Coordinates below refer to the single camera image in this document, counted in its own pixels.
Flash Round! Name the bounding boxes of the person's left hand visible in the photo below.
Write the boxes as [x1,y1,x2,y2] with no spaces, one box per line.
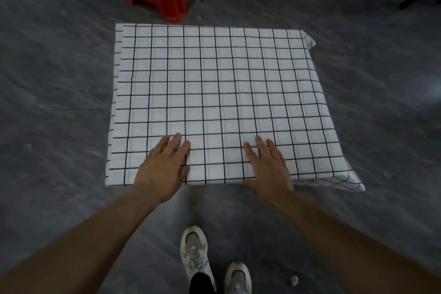
[132,133,191,205]

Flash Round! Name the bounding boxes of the person's right hand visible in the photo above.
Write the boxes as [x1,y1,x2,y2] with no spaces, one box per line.
[243,135,297,208]

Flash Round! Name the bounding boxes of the person's right forearm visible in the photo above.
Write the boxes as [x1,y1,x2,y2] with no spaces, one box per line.
[275,190,441,294]

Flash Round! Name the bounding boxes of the person's left forearm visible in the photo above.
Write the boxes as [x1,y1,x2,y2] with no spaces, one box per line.
[0,187,163,294]

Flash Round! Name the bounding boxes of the person's left white shoe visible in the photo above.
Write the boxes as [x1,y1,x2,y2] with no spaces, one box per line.
[180,225,217,291]

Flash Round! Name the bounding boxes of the person's white shoe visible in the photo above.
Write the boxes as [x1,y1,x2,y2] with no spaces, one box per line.
[180,225,217,291]
[224,262,252,294]

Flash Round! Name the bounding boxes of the person's right white shoe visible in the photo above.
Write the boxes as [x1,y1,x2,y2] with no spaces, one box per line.
[224,262,252,294]

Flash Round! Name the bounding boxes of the person's black trousers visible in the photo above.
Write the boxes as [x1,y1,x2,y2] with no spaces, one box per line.
[188,272,216,294]

